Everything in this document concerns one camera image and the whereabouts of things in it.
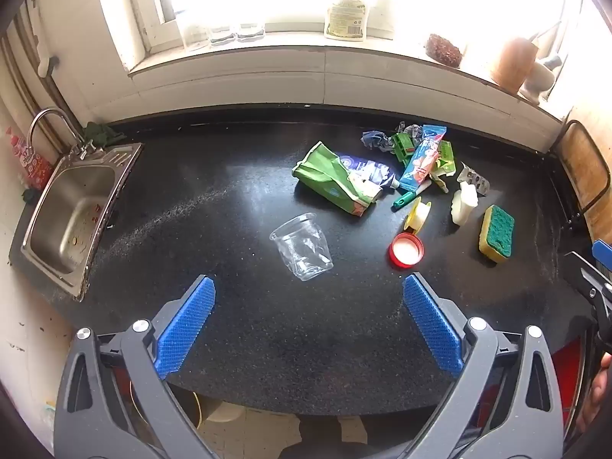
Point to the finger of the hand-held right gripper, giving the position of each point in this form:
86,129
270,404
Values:
582,270
602,250

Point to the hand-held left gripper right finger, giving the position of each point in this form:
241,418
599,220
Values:
432,325

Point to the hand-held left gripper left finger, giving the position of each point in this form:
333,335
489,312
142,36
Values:
187,324

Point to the blue red snack wrapper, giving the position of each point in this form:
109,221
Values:
423,160

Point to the person's right hand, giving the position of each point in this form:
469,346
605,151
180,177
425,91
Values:
597,394

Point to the red plastic container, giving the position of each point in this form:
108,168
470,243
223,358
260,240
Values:
569,368

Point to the red jar lid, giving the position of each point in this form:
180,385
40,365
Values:
406,251

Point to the yellow green sponge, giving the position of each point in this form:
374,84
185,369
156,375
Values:
497,232

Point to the yellow tape spool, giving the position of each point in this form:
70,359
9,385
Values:
415,215

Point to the small white plastic bottle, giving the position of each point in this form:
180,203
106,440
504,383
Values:
464,205

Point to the clear plastic cup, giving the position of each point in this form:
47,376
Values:
301,248

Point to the silver blister pack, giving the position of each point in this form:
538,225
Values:
473,178

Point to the stainless steel sink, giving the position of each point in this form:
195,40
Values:
71,210

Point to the light green wrapper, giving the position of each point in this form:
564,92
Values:
445,160

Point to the white mortar with pestle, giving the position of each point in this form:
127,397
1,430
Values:
538,81

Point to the crumpled green white bag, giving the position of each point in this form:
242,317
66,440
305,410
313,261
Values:
320,172

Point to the small crumpled blue paper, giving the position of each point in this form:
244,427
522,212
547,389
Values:
375,141

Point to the large crumpled white blue paper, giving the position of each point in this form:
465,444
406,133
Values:
410,129

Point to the dark green cloth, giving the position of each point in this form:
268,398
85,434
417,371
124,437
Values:
101,133

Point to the red dish soap bottle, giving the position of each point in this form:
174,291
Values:
28,160

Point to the chrome faucet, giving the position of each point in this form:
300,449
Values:
52,122

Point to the brown scouring pad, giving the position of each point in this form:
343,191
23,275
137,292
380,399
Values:
443,48

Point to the clear glass jar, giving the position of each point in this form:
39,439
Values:
193,36
251,31
223,33

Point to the labelled glass jar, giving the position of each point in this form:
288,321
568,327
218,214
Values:
345,19

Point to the wooden board black frame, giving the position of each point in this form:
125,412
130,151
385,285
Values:
583,172

